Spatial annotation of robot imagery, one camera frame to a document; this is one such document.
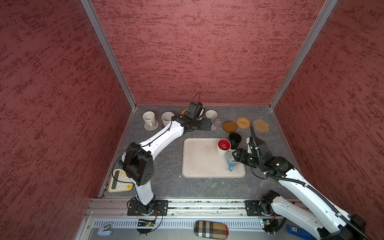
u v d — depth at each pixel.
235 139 0.95
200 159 0.90
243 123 1.10
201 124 0.76
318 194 0.44
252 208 0.74
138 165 0.46
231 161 0.80
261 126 1.09
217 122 1.10
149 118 1.00
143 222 0.73
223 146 0.95
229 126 1.07
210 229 0.66
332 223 0.40
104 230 0.67
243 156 0.68
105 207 0.76
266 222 0.72
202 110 0.68
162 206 0.74
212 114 1.07
